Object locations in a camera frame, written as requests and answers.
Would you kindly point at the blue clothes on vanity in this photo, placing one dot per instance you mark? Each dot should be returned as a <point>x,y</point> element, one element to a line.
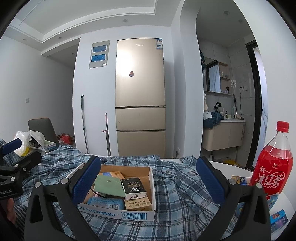
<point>212,120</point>

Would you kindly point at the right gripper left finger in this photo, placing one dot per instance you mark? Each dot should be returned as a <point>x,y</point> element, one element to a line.
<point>42,222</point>

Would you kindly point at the orange blue small box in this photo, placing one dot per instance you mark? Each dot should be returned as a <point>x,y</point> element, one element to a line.
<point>115,174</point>

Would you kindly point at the grey chair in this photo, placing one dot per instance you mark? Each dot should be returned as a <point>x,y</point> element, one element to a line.
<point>44,125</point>

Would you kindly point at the gold blue small box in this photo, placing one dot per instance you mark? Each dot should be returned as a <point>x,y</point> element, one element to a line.
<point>241,180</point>

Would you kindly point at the grey wall panel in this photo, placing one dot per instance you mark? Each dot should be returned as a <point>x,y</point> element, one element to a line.
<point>99,54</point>

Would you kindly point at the black Face tissue pack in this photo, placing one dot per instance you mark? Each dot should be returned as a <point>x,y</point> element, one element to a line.
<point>133,188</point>

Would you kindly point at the dark broom handle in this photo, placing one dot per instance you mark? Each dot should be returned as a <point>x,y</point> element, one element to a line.
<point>106,131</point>

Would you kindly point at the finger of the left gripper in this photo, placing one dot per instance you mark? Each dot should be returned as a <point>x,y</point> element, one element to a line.
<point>11,146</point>
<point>28,162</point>

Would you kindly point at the red bag on floor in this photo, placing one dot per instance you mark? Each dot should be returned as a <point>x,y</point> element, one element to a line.
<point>65,139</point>

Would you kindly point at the blue purple small box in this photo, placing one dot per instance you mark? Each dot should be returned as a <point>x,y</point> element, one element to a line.
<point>278,220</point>

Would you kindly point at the red iced tea bottle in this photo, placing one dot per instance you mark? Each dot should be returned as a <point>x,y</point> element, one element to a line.
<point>274,163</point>

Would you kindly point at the green felt pouch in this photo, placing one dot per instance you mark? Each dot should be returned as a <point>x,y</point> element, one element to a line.
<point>109,185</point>

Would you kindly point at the blue tissue pack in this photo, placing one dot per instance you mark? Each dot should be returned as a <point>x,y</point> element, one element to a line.
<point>109,203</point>

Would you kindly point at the bathroom mirror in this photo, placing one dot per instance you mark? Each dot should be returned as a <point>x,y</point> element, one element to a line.
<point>213,77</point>

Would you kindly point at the person's left hand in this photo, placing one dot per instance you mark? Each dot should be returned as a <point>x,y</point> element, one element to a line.
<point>9,209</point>

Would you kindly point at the grey mop handle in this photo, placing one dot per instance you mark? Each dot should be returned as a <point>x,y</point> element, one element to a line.
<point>83,123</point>

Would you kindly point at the white plastic bag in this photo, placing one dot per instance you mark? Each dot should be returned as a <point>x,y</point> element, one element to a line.
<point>31,140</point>

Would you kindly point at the cardboard box tray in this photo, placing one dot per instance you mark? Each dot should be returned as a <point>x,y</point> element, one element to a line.
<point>146,176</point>

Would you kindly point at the red gold cigarette pack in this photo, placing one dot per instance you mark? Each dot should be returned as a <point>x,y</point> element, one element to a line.
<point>140,204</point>

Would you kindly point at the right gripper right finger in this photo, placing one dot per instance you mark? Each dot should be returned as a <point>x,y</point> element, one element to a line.
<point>253,222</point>

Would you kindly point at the gold three-door refrigerator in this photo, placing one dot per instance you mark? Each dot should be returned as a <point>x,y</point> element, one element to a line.
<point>140,105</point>

